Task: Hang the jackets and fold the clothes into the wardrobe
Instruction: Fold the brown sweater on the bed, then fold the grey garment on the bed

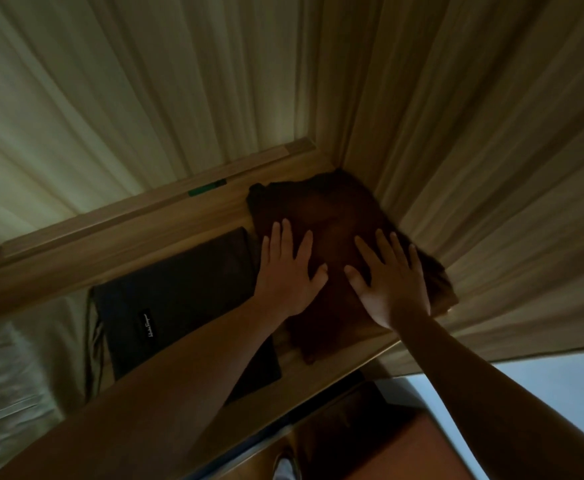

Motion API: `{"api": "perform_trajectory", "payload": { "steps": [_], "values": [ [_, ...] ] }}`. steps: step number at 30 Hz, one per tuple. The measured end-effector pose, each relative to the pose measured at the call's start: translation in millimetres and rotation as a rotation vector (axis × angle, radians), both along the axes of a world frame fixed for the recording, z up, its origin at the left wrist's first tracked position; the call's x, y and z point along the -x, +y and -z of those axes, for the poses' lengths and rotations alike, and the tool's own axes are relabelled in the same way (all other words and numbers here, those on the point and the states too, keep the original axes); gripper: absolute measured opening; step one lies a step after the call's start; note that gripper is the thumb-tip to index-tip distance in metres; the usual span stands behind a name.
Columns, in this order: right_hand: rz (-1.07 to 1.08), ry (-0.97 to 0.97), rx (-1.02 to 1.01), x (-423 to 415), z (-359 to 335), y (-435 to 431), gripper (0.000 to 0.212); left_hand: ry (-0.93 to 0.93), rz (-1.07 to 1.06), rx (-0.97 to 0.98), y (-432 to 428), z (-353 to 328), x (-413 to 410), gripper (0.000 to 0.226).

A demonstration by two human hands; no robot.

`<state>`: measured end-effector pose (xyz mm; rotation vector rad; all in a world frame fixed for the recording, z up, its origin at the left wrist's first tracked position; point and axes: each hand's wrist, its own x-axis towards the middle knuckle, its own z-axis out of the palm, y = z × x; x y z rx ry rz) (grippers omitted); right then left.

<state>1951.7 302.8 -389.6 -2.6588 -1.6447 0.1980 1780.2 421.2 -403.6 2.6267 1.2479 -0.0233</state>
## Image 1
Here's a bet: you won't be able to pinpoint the person's left hand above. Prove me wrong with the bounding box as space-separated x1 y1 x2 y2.
253 218 330 321

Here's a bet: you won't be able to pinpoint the person's right hand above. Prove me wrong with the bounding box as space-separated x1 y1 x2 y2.
343 227 432 331

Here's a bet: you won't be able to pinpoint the brown sweater with blue trim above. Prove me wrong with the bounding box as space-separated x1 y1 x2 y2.
245 168 458 365

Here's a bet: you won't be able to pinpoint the dark grey trousers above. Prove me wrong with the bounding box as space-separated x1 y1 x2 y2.
89 226 283 403

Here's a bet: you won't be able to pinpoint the wooden wardrobe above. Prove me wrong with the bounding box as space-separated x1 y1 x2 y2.
0 0 584 480

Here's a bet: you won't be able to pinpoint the person's left forearm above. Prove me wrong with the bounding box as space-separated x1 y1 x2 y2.
0 299 283 480

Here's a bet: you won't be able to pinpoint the person's right forearm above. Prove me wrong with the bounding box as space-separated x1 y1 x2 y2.
396 314 584 480

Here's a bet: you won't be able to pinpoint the person's left shoe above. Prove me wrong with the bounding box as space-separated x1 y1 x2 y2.
271 452 298 480

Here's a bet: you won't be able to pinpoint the green sticker strip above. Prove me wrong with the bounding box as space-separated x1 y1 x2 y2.
187 178 228 198

